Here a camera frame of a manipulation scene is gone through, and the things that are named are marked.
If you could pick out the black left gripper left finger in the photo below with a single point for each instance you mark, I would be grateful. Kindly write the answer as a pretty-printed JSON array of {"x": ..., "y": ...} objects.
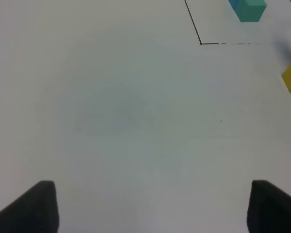
[{"x": 35, "y": 211}]

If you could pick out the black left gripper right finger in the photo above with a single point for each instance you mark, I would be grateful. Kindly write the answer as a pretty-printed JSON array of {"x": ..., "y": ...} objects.
[{"x": 269, "y": 209}]

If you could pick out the template green cube block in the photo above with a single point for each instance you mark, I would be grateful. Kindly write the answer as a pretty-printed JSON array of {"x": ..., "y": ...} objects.
[{"x": 250, "y": 10}]

